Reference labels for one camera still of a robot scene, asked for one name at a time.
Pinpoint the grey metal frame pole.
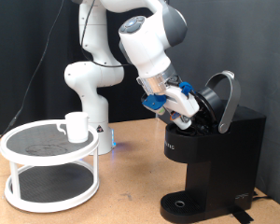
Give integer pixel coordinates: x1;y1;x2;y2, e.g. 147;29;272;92
155;46;170;119

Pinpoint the thin black camera cable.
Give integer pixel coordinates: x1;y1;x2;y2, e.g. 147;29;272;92
79;0;132;68

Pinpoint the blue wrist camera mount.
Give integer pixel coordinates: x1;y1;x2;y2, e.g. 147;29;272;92
141;92;168;115

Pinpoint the white mug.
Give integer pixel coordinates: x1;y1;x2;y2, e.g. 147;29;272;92
56;111;90;144

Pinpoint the blue cable clip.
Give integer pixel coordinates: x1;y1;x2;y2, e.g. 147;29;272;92
178;81;194;96

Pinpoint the black tape strip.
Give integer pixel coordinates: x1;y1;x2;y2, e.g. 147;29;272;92
231;209;255;224

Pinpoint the silver-handled Keurig lid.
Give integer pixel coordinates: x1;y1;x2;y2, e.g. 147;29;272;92
194;70;242;134

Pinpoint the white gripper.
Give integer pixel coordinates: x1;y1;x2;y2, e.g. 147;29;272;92
162;86;201;123

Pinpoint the black Keurig coffee machine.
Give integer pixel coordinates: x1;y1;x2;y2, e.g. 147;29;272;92
160;70;267;224

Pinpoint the long hanging black cable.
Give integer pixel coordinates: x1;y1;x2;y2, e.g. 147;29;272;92
0;0;66;148

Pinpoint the white two-tier turntable stand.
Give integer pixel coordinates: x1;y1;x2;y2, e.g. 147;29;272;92
0;119;101;214

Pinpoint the black power cord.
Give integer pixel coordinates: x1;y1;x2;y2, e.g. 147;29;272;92
251;189;273;202

